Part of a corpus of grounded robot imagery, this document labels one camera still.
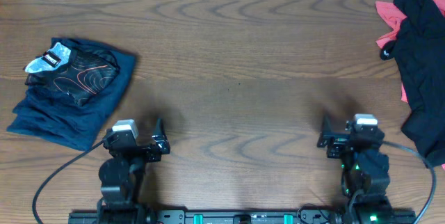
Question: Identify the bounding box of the left black cable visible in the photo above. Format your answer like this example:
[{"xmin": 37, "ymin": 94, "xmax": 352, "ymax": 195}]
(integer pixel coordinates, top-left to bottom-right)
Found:
[{"xmin": 31, "ymin": 140, "xmax": 105, "ymax": 224}]

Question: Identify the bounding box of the right black cable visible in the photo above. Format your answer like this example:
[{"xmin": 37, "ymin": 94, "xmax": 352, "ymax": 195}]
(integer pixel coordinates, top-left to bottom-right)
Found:
[{"xmin": 380, "ymin": 140, "xmax": 437, "ymax": 224}]

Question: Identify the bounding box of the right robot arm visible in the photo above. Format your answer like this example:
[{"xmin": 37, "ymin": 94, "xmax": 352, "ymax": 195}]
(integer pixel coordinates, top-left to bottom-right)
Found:
[{"xmin": 317, "ymin": 114, "xmax": 394, "ymax": 224}]

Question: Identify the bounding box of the black t-shirt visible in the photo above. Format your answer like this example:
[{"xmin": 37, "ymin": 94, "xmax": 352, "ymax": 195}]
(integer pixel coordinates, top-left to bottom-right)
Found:
[{"xmin": 380, "ymin": 0, "xmax": 444, "ymax": 167}]

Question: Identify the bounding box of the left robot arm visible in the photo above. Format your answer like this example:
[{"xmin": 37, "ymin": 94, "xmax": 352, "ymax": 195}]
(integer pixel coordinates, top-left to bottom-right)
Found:
[{"xmin": 96, "ymin": 119, "xmax": 170, "ymax": 224}]

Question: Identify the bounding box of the folded black patterned shirt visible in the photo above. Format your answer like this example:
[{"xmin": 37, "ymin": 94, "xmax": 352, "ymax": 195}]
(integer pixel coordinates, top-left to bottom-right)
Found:
[{"xmin": 24, "ymin": 42, "xmax": 120, "ymax": 106}]

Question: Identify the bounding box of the folded navy blue shirt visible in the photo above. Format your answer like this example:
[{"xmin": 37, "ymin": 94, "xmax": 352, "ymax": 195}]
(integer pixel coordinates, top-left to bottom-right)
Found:
[{"xmin": 7, "ymin": 38, "xmax": 136, "ymax": 151}]

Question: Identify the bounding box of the black cable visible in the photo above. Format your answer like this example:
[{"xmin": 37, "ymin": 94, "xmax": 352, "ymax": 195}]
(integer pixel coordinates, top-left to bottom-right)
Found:
[
  {"xmin": 380, "ymin": 140, "xmax": 437, "ymax": 224},
  {"xmin": 31, "ymin": 140, "xmax": 105, "ymax": 224}
]

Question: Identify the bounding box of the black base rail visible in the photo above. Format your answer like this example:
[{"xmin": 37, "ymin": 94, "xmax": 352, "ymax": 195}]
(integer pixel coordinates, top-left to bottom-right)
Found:
[{"xmin": 67, "ymin": 209, "xmax": 416, "ymax": 224}]

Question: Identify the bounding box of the coral red shirt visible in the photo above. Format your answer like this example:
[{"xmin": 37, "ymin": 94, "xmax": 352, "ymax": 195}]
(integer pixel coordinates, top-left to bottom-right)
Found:
[{"xmin": 375, "ymin": 0, "xmax": 444, "ymax": 111}]

